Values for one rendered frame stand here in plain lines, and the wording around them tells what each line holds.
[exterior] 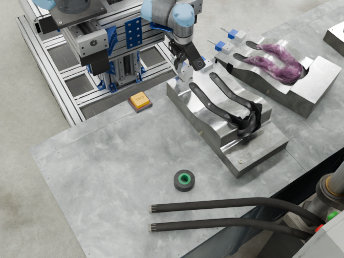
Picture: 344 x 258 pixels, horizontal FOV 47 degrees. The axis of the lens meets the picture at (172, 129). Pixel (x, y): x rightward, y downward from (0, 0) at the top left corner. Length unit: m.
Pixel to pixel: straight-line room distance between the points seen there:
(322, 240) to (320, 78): 1.10
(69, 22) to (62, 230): 1.18
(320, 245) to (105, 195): 0.90
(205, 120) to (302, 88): 0.45
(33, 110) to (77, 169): 1.30
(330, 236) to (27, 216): 1.93
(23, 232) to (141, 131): 1.07
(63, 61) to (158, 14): 1.46
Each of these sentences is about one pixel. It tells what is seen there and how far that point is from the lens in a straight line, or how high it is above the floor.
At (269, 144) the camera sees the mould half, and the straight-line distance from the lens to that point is 1.61.
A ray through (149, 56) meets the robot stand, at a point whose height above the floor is 0.21.
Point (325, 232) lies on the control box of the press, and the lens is 0.82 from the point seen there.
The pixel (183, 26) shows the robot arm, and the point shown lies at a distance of 1.41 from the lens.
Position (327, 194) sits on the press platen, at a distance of 1.36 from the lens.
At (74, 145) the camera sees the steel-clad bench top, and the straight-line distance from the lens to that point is 1.66.
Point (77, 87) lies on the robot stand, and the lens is 2.63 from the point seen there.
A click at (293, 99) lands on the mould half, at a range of 1.77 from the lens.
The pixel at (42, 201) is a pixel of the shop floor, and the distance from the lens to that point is 2.48.
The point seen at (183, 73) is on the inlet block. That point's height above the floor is 0.95.
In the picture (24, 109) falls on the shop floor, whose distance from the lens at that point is 2.87.
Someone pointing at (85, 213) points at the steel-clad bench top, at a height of 0.80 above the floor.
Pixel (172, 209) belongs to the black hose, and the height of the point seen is 0.84.
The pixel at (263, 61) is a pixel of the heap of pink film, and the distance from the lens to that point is 1.80.
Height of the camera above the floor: 2.18
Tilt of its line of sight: 56 degrees down
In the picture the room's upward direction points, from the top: 3 degrees clockwise
